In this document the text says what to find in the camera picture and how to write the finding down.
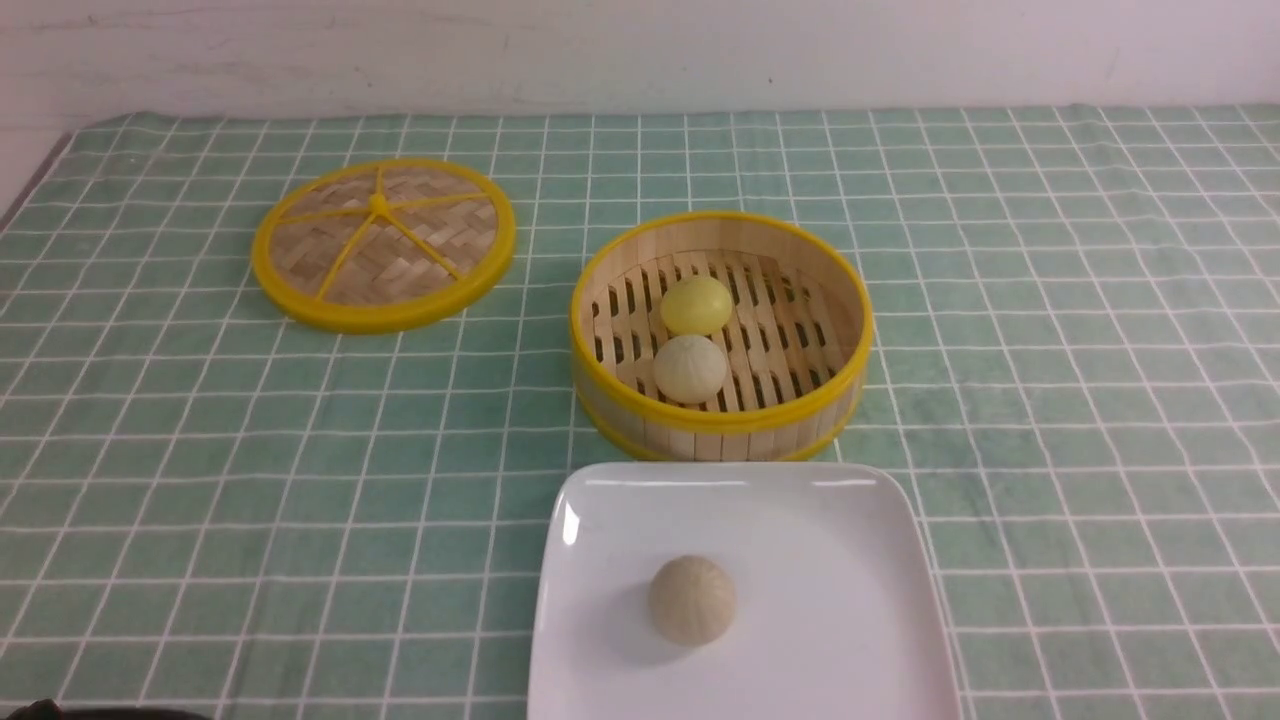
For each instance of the white steamed bun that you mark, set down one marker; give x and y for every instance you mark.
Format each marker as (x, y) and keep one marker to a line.
(690, 369)

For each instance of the yellow steamed bun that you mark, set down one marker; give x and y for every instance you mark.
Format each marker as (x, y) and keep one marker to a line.
(696, 305)

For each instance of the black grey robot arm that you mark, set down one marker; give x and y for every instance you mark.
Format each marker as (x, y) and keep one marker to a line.
(51, 710)

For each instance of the beige steamed bun on plate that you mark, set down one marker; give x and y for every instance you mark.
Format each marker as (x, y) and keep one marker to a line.
(691, 601)

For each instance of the white square plate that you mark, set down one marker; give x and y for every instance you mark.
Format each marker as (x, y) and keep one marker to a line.
(837, 614)

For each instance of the bamboo steamer basket yellow rim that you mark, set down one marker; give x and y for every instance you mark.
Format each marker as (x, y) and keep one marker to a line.
(796, 345)

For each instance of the bamboo steamer lid yellow rim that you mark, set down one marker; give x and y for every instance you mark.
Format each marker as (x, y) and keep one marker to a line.
(385, 247)

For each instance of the green checkered tablecloth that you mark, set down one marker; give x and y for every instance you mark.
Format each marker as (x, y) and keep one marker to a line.
(1075, 382)

